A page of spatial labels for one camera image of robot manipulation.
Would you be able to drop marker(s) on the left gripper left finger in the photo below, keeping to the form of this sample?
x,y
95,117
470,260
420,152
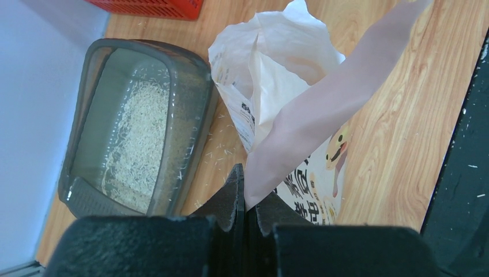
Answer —
x,y
205,243

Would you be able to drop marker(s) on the grey litter box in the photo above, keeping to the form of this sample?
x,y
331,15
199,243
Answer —
x,y
143,113

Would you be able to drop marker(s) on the pink cat litter bag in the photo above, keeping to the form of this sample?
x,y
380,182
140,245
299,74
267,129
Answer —
x,y
290,95

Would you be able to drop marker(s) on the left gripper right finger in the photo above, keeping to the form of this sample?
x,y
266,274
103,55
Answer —
x,y
281,243

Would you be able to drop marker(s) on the red plastic basket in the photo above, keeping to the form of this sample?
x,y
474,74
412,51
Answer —
x,y
173,9

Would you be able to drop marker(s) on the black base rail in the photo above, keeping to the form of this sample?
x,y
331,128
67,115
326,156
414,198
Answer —
x,y
456,224

